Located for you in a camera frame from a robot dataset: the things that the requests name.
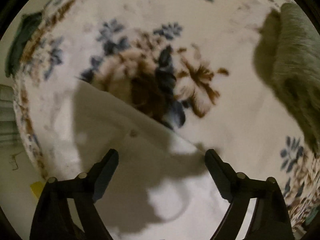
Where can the dark green blanket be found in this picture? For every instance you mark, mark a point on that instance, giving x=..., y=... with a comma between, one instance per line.
x=28, y=25

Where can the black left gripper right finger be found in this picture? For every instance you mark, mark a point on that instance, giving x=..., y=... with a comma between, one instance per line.
x=270, y=218

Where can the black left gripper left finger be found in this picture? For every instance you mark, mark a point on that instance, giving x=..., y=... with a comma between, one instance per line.
x=66, y=209

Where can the grey green garment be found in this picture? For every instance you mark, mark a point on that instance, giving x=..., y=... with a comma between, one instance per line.
x=287, y=60

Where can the floral bed blanket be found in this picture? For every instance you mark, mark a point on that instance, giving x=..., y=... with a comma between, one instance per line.
x=186, y=64

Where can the white pants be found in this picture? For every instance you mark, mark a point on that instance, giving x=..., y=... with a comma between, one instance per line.
x=161, y=188

